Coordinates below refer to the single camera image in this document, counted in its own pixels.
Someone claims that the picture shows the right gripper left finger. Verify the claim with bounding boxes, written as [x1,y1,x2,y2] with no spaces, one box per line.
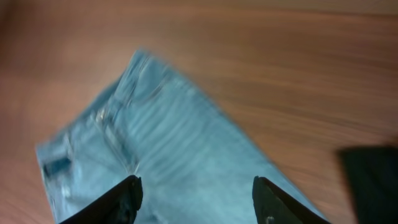
[61,175,143,224]

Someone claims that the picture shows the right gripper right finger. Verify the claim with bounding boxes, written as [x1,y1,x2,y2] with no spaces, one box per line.
[252,176,330,224]

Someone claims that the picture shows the light blue denim jeans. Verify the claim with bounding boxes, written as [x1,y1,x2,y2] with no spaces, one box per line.
[37,50,316,223]

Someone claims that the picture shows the black garment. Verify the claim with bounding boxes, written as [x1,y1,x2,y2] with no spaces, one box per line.
[338,145,397,224]

